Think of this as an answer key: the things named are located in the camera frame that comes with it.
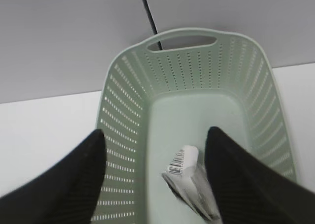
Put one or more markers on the white waste paper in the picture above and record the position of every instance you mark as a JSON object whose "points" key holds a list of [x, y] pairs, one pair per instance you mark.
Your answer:
{"points": [[188, 181]]}

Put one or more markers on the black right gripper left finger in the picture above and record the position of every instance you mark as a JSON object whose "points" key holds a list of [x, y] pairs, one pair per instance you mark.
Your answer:
{"points": [[67, 193]]}

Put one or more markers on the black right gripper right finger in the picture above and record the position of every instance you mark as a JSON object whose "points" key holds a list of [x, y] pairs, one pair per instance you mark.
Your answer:
{"points": [[247, 191]]}

